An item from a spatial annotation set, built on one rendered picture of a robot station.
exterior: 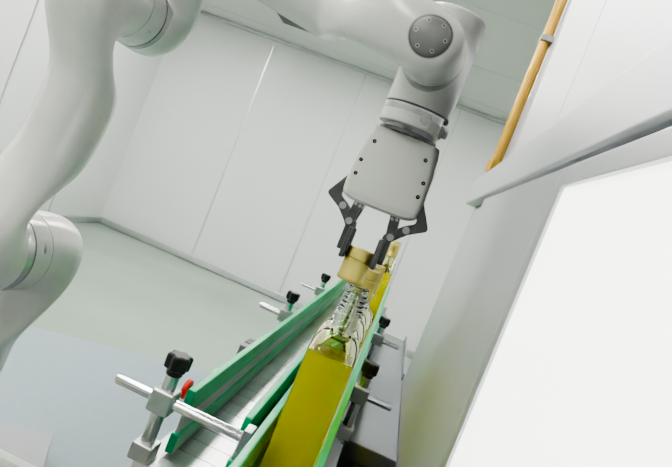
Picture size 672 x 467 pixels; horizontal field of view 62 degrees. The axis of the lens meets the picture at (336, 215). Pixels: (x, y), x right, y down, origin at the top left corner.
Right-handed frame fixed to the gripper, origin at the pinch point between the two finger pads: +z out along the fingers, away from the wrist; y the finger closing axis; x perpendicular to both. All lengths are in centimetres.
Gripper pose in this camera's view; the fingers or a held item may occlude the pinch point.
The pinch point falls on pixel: (362, 247)
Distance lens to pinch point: 71.9
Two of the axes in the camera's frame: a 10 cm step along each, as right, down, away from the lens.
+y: -9.2, -3.7, 1.5
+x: -1.5, -0.2, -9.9
